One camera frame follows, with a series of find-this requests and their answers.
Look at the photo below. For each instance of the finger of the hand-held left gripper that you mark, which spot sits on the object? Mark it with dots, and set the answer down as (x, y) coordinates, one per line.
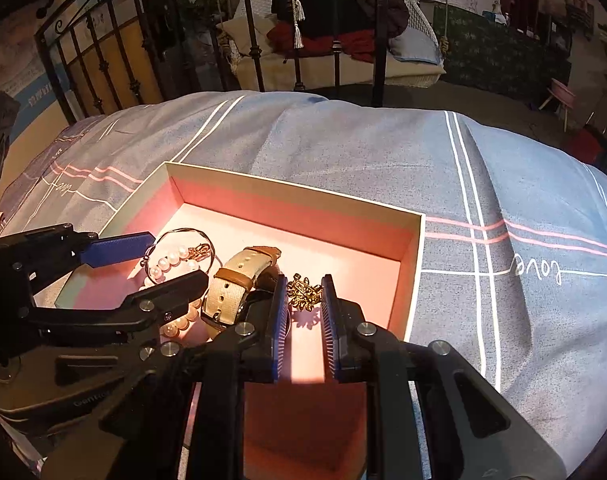
(168, 290)
(118, 250)

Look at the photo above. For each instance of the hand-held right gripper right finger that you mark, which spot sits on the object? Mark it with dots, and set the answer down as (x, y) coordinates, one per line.
(329, 330)

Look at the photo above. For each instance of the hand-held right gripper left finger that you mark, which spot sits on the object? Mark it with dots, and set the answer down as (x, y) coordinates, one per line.
(281, 330)

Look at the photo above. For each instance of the thin silver bangle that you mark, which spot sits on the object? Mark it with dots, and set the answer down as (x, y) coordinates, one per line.
(184, 230)

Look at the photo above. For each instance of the pink-lined jewelry box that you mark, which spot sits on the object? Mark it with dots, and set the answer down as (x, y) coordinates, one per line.
(333, 240)

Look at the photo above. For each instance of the wooden panel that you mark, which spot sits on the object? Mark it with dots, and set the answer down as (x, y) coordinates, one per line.
(133, 45)

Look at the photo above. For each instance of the beige pillow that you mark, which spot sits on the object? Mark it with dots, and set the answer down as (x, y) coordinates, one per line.
(248, 32)

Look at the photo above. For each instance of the red clothing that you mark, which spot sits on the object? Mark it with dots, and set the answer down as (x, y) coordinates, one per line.
(353, 42)

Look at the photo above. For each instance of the light blue pillow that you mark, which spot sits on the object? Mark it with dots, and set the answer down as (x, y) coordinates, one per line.
(413, 47)

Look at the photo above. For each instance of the red bin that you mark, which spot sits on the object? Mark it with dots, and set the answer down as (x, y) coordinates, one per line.
(583, 147)

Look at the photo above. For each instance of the white wicker swing chair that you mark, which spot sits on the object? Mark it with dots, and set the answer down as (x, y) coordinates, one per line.
(423, 25)

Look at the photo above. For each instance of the black clothing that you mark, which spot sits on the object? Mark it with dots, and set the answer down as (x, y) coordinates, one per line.
(333, 7)

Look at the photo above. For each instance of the green patterned counter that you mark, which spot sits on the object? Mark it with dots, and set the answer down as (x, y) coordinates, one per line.
(498, 55)

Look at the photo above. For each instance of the pink stool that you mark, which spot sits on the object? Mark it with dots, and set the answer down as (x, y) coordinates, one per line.
(558, 92)

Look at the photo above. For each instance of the wall poster with face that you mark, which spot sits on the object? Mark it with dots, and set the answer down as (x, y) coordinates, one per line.
(38, 95)

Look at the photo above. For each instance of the black iron bed frame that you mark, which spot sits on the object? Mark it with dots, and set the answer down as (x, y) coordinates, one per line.
(379, 60)

